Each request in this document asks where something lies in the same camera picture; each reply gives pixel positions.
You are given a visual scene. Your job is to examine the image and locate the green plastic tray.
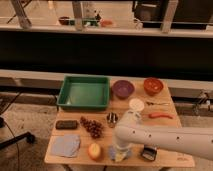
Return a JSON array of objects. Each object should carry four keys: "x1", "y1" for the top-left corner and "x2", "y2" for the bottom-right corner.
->
[{"x1": 57, "y1": 76, "x2": 110, "y2": 110}]

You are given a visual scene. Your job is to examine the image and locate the bunch of red grapes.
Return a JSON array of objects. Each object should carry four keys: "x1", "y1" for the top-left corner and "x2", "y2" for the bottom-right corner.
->
[{"x1": 80, "y1": 117, "x2": 103, "y2": 139}]

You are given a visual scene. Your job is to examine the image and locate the small metal cup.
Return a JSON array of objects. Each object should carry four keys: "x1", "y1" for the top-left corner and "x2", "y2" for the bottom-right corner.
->
[{"x1": 107, "y1": 112, "x2": 118, "y2": 128}]

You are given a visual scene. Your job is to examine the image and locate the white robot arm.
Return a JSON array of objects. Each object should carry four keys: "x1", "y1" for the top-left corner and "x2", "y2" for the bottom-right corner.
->
[{"x1": 113, "y1": 110, "x2": 213, "y2": 160}]

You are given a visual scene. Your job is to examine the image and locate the blue sponge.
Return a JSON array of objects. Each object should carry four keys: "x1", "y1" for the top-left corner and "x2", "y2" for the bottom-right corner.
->
[{"x1": 108, "y1": 145, "x2": 131, "y2": 162}]

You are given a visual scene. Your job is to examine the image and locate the orange carrot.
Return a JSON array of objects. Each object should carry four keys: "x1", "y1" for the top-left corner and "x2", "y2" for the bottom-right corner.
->
[{"x1": 148, "y1": 113, "x2": 173, "y2": 119}]

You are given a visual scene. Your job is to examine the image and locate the white plastic cup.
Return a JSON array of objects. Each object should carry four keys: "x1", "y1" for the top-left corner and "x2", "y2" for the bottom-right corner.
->
[{"x1": 129, "y1": 98, "x2": 145, "y2": 112}]

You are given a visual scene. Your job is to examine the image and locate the blue-grey cloth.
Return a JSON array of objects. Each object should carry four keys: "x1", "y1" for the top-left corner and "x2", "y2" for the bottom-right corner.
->
[{"x1": 50, "y1": 134, "x2": 81, "y2": 158}]

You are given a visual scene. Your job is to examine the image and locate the dark brown rectangular block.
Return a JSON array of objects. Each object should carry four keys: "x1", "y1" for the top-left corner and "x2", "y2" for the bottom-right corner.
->
[{"x1": 56, "y1": 120, "x2": 78, "y2": 130}]

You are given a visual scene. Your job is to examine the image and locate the purple bowl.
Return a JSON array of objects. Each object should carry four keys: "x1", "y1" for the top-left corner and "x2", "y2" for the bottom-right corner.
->
[{"x1": 112, "y1": 80, "x2": 135, "y2": 99}]

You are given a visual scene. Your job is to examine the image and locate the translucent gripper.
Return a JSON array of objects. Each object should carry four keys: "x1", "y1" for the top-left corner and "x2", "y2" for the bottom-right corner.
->
[{"x1": 111, "y1": 143, "x2": 131, "y2": 162}]

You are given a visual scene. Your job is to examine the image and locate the red-orange bowl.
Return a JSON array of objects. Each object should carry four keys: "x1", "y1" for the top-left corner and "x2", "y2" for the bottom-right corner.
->
[{"x1": 143, "y1": 77, "x2": 164, "y2": 96}]

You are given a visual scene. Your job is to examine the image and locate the black chair base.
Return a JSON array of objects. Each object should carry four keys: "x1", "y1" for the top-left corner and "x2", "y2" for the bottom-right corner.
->
[{"x1": 0, "y1": 117, "x2": 36, "y2": 150}]

